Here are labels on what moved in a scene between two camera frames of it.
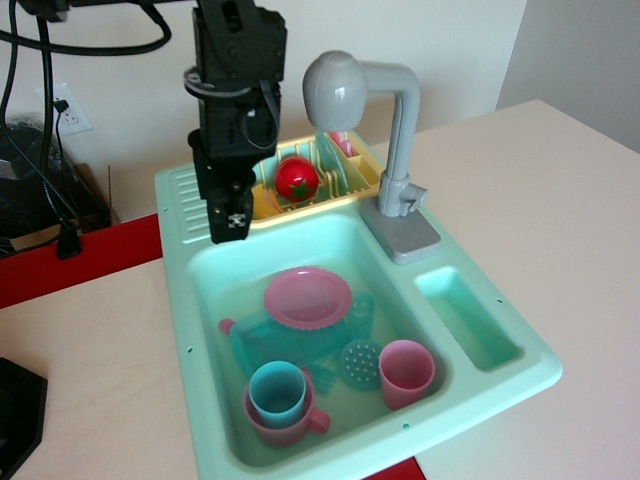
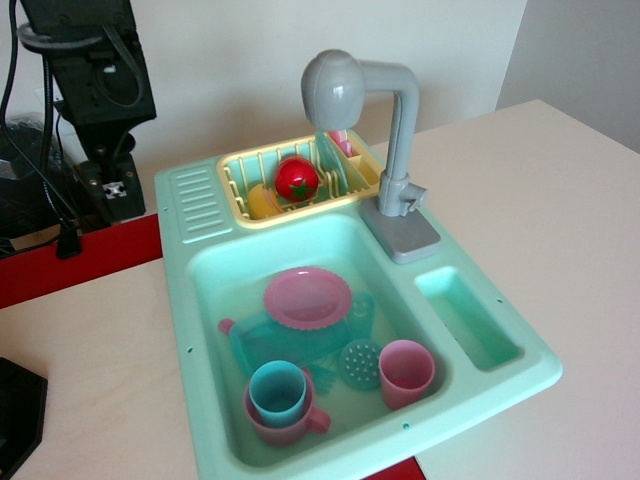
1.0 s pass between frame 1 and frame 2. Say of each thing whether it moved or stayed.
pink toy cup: stayed
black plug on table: stayed
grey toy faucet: stayed
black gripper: moved
